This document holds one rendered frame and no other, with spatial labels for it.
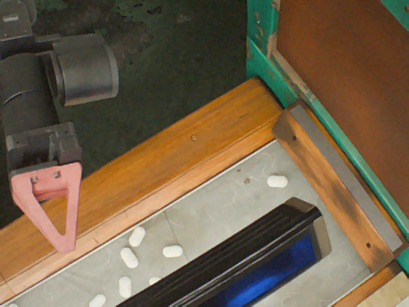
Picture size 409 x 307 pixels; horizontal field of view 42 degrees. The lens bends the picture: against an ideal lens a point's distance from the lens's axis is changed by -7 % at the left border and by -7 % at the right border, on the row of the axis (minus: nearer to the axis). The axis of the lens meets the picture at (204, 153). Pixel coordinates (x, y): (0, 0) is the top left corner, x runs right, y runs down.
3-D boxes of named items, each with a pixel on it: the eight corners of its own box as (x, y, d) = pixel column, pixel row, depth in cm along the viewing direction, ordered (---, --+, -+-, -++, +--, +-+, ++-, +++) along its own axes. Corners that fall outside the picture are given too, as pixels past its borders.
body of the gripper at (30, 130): (73, 187, 57) (55, 126, 59) (79, 138, 48) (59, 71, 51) (14, 201, 54) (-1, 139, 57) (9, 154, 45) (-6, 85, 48)
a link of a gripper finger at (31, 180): (98, 259, 53) (71, 175, 57) (105, 234, 47) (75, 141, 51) (33, 275, 51) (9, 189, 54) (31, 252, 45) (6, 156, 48)
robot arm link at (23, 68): (-8, 83, 57) (-10, 51, 52) (50, 71, 60) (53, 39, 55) (3, 137, 55) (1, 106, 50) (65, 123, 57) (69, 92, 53)
